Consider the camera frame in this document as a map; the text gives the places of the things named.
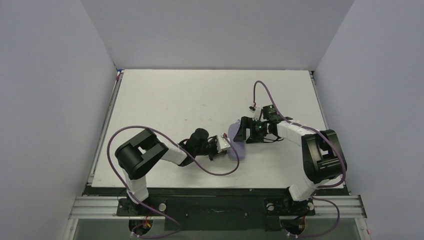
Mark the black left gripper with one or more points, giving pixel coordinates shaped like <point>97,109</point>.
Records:
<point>214,149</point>

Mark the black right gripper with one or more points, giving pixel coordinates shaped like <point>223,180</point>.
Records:
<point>250,129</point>

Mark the lavender umbrella case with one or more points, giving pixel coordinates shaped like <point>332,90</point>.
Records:
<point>239,146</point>

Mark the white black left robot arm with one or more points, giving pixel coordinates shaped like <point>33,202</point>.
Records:
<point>142,152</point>

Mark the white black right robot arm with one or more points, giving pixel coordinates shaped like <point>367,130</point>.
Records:
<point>322,156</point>

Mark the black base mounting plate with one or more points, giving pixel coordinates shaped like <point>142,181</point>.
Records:
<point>220,221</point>

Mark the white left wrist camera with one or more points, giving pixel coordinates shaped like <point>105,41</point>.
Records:
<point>222,143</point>

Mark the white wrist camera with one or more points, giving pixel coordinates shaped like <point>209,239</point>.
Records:
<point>222,143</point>
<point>256,111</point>

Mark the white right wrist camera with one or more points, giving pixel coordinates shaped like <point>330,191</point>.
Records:
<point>256,111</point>

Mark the aluminium front mounting rail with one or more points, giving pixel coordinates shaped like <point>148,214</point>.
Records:
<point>112,207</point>

